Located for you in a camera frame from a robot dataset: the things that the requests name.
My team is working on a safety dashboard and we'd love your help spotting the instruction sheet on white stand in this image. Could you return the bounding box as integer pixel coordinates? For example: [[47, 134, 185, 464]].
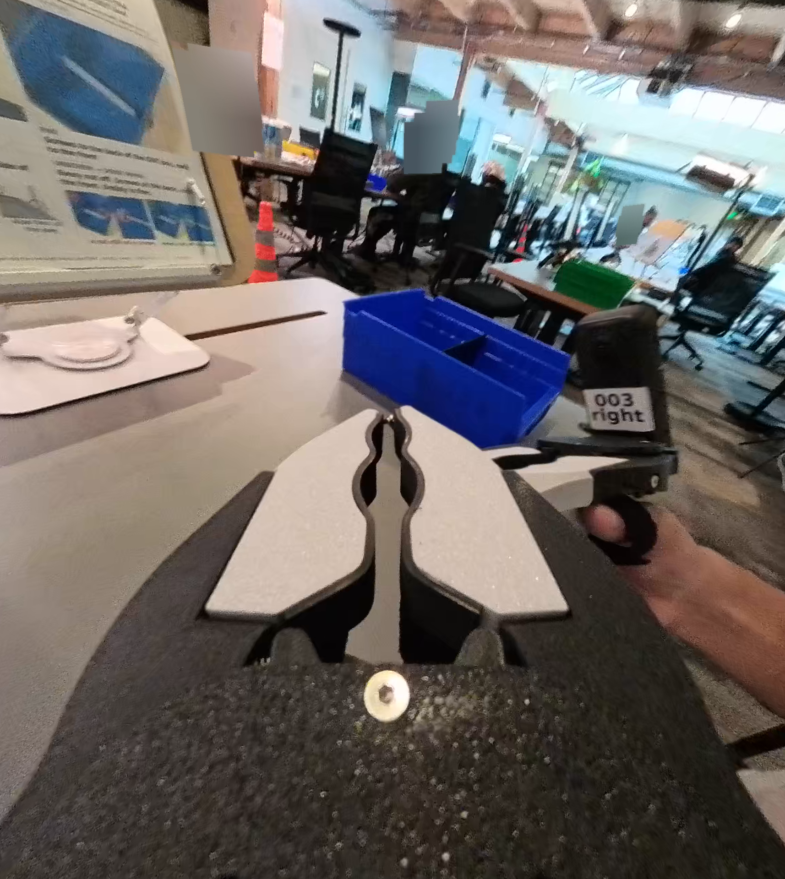
[[0, 0, 259, 306]]

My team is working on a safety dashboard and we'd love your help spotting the green plastic bin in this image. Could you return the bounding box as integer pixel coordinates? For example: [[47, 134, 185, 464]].
[[554, 260, 635, 310]]

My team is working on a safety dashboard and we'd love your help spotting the studio light panel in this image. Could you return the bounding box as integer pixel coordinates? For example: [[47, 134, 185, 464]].
[[689, 154, 756, 195]]

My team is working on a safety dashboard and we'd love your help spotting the black floor lamp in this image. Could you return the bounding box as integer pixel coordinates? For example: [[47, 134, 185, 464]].
[[322, 19, 363, 135]]

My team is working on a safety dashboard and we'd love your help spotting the black office chair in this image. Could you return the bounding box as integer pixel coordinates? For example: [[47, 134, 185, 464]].
[[430, 180, 524, 317], [283, 129, 380, 277]]

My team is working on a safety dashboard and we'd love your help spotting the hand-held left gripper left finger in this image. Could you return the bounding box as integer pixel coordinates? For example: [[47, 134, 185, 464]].
[[204, 408, 382, 662]]

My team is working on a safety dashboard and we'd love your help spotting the person's right forearm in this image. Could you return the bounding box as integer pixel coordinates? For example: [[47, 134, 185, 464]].
[[660, 543, 785, 730]]

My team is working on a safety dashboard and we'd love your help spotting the orange traffic cone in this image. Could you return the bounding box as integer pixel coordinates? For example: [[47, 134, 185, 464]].
[[247, 201, 281, 284]]

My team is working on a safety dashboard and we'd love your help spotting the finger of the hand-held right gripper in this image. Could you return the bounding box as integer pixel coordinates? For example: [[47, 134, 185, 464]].
[[487, 445, 632, 515]]

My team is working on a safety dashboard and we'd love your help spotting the printed instruction sign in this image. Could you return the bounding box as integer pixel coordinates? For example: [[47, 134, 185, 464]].
[[0, 0, 235, 279]]

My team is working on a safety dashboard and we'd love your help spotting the person's right hand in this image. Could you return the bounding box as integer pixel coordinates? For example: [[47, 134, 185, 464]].
[[581, 505, 704, 624]]

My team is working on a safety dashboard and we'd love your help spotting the wooden table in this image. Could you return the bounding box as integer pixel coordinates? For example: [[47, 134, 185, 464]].
[[487, 263, 641, 337]]

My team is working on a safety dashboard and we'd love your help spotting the ceiling-mounted device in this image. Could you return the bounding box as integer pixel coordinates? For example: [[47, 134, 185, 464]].
[[645, 58, 697, 97]]

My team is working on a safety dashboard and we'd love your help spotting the blue plastic parts bin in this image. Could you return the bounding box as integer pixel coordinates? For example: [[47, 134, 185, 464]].
[[342, 288, 571, 450]]

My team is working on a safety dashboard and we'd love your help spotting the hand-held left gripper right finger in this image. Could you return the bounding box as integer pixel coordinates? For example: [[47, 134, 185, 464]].
[[391, 405, 571, 663]]

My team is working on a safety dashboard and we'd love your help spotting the dark wooden desk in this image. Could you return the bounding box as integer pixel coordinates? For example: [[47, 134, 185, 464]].
[[233, 155, 393, 207]]

